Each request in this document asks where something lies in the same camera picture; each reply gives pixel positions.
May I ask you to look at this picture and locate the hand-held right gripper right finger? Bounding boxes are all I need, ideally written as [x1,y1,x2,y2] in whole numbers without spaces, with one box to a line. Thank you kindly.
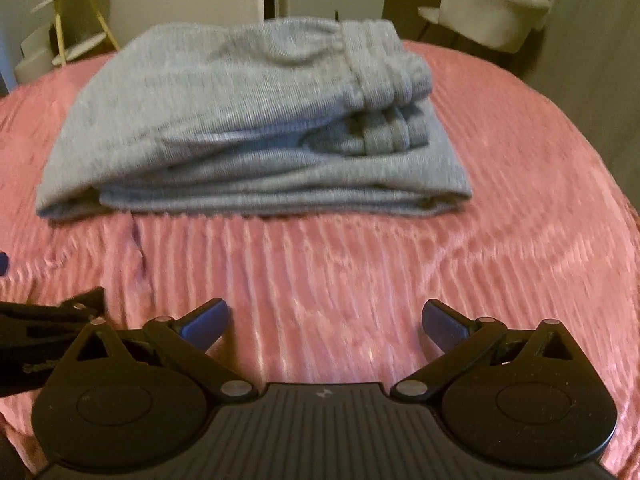
[391,299,576,403]

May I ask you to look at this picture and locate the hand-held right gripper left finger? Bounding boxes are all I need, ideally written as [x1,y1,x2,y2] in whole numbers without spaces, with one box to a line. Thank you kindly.
[75,297,256,402]

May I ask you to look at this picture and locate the grey pants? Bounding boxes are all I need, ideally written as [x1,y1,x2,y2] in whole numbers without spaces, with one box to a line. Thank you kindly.
[35,17,473,222]

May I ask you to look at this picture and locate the pink ribbed blanket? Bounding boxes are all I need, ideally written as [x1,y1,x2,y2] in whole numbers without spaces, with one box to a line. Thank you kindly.
[0,40,640,480]

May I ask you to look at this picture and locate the tiered side table gold legs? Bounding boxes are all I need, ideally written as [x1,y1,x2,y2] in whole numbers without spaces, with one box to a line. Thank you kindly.
[15,0,121,86]

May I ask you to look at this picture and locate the white upholstered chair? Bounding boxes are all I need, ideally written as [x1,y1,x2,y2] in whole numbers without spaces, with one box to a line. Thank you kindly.
[417,0,551,53]

